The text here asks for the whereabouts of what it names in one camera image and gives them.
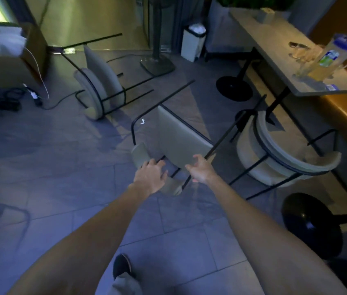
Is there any person's left hand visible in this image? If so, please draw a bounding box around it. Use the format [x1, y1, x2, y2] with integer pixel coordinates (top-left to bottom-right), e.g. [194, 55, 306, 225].
[133, 159, 169, 196]

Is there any person's right hand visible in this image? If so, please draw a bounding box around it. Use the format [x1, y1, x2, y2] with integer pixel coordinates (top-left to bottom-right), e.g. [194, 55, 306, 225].
[185, 154, 220, 185]

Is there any beige chair with black frame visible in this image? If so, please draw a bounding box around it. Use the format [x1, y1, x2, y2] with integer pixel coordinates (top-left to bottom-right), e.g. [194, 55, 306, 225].
[229, 109, 342, 201]
[49, 33, 155, 121]
[130, 80, 267, 196]

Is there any person's right forearm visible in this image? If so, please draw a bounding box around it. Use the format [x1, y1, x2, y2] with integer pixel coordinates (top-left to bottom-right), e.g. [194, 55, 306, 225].
[206, 175, 347, 295]

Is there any person's left forearm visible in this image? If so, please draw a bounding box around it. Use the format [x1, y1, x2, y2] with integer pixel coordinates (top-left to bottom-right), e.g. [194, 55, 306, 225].
[7, 183, 151, 295]

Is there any person's black shoe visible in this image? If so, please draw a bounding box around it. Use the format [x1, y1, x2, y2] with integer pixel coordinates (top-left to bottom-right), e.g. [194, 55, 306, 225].
[112, 254, 133, 280]

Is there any dark standing fan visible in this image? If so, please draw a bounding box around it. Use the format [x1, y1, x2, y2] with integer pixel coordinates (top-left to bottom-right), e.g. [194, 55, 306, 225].
[139, 0, 176, 77]

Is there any person's grey trouser leg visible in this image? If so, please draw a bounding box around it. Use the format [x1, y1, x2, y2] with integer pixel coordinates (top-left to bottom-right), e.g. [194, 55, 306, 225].
[107, 272, 143, 295]

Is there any white trash bin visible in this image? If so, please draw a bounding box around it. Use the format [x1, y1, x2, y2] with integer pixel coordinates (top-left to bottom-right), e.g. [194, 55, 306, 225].
[180, 23, 207, 63]

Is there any grey table with black pedestals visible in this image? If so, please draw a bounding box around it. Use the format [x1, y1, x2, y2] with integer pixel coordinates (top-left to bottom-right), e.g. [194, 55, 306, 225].
[216, 7, 347, 126]

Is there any grey curtain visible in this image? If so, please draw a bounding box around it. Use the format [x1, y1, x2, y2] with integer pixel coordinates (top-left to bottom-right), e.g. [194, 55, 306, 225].
[170, 0, 206, 54]

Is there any clear drinking glass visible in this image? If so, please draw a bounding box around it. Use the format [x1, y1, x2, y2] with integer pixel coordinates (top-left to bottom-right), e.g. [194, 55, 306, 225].
[288, 42, 308, 59]
[296, 47, 324, 78]

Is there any wooden bench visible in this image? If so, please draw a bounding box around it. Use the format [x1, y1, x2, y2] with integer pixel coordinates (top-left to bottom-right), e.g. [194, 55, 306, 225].
[309, 0, 347, 161]

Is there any beige tissue box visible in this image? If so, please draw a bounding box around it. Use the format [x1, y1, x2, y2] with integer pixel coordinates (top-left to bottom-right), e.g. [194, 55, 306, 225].
[256, 7, 275, 25]

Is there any clear pitcher with blue lid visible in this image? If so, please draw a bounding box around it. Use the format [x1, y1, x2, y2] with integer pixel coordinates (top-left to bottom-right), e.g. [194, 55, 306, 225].
[308, 33, 347, 83]

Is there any wooden cabinet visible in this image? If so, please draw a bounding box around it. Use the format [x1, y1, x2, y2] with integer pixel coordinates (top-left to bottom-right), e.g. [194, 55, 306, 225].
[0, 21, 50, 90]

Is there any stack of white cloths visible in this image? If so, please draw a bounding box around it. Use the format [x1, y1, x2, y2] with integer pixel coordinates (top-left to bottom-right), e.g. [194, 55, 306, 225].
[0, 26, 27, 57]

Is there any black floor cable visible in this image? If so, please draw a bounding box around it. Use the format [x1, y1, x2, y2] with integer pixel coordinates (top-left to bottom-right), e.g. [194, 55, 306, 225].
[41, 90, 86, 110]

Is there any white cable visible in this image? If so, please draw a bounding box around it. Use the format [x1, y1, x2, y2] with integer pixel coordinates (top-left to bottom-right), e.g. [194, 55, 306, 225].
[23, 47, 50, 100]

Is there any bundle of black cables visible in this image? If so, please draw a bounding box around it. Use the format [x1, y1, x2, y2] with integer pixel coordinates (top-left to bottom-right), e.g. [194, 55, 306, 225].
[0, 87, 27, 113]

